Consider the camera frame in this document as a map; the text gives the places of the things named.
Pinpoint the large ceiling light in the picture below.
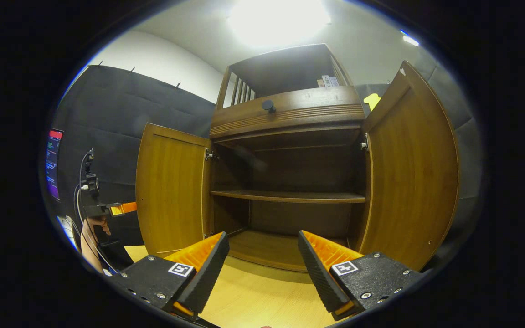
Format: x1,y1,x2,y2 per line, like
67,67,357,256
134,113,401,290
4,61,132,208
227,0,331,48

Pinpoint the computer monitor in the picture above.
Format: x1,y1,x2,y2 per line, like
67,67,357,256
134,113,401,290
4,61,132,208
45,129,64,201

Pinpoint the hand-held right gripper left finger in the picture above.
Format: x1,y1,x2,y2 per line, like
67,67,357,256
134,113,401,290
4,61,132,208
110,231,230,319

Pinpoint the wooden cabinet shelf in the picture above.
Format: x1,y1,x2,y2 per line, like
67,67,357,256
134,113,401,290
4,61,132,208
210,190,366,204

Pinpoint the wooden double-door shoe cabinet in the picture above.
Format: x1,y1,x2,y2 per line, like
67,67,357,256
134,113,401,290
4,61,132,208
136,43,461,273

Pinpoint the black backdrop cloth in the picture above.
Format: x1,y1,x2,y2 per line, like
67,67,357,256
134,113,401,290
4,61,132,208
51,39,484,269

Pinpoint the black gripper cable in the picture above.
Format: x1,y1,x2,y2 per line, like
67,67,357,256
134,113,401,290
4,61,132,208
74,149,122,274

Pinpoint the wooden shoe cabinet door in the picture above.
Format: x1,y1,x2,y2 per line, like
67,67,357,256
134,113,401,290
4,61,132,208
358,61,461,272
136,123,212,256

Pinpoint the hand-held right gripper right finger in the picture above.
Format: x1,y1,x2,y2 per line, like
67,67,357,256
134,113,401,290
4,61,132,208
298,230,427,322

